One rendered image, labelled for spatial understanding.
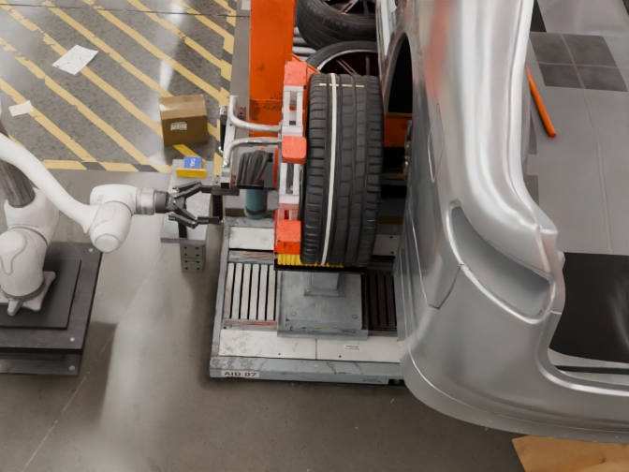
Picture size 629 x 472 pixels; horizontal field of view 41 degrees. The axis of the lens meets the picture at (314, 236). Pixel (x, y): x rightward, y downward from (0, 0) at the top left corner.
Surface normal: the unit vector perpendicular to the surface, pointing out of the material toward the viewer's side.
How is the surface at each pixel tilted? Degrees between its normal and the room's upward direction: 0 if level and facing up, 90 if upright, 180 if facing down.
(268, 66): 90
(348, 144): 31
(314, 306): 0
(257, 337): 0
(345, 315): 0
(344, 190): 55
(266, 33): 90
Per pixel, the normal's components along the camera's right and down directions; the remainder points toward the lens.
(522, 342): -0.39, 0.66
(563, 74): 0.07, -0.73
